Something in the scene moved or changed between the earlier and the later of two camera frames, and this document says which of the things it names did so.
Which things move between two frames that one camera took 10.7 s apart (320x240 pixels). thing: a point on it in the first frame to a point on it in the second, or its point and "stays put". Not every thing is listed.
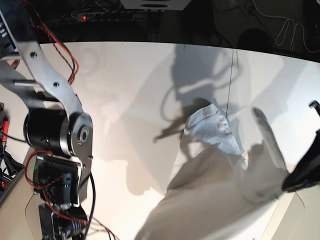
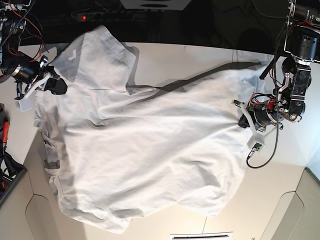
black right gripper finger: [307, 172] to [243, 122]
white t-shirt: [214, 186] to [115, 154]
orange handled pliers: [4, 132] stays put
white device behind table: [156, 5] stays put
